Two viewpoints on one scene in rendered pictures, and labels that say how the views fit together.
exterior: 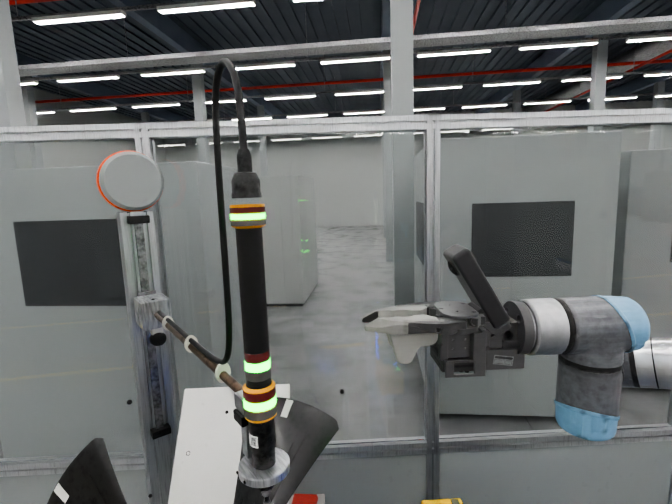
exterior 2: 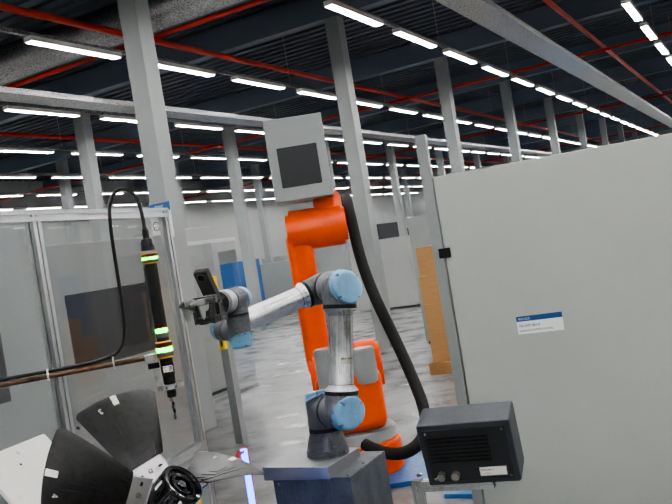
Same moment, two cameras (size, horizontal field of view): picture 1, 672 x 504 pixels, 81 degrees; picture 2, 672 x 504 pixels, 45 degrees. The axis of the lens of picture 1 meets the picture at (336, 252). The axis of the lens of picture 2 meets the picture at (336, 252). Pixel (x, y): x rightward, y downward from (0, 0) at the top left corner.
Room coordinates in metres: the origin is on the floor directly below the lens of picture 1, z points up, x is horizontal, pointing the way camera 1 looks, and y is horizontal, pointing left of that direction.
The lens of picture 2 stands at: (-0.77, 1.96, 1.75)
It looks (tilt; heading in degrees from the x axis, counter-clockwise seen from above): 0 degrees down; 292
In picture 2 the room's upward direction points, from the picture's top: 9 degrees counter-clockwise
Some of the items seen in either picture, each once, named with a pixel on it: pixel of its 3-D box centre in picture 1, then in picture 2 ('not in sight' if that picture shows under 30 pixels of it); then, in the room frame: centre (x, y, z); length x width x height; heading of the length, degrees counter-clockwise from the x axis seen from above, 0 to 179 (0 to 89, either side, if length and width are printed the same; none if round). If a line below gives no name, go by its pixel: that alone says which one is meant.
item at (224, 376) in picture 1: (190, 345); (45, 376); (0.75, 0.29, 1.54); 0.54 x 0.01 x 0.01; 37
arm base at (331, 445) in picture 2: not in sight; (326, 439); (0.43, -0.67, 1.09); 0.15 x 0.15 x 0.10
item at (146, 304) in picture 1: (152, 310); not in sight; (1.00, 0.48, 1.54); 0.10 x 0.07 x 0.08; 37
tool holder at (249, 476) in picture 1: (259, 434); (164, 370); (0.51, 0.12, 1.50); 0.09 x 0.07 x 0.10; 37
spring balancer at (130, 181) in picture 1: (131, 181); not in sight; (1.08, 0.54, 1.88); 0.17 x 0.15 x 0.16; 92
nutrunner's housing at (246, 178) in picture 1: (255, 328); (158, 312); (0.50, 0.11, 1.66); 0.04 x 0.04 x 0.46
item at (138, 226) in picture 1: (150, 329); not in sight; (1.04, 0.51, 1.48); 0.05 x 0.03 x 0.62; 127
